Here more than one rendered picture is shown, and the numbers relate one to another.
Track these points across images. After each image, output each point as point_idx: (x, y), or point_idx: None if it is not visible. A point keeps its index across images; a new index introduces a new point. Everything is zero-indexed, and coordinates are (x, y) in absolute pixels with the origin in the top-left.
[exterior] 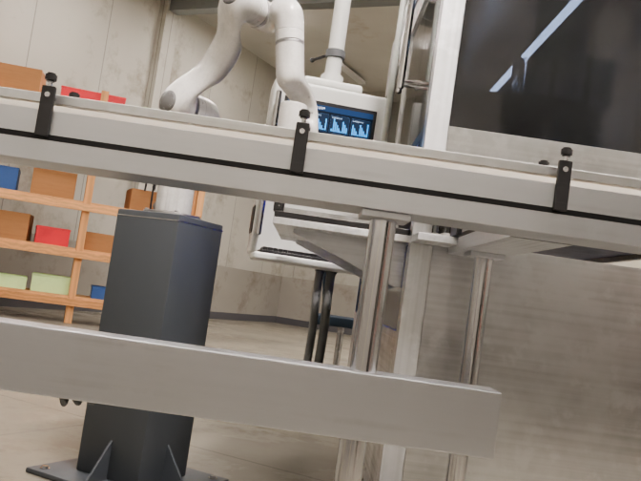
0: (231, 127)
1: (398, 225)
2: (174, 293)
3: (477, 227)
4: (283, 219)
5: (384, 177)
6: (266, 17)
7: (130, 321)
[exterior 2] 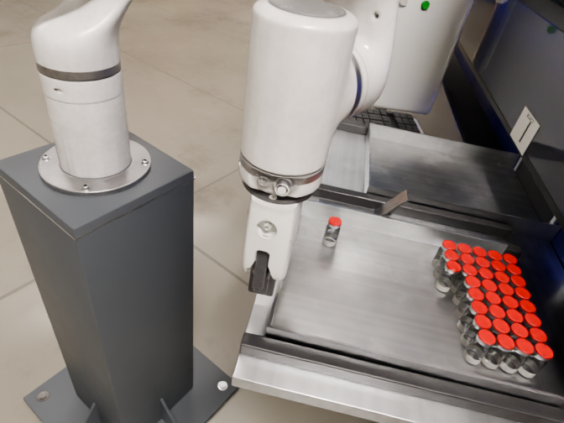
0: None
1: (562, 402)
2: (112, 315)
3: None
4: (258, 385)
5: None
6: None
7: (68, 321)
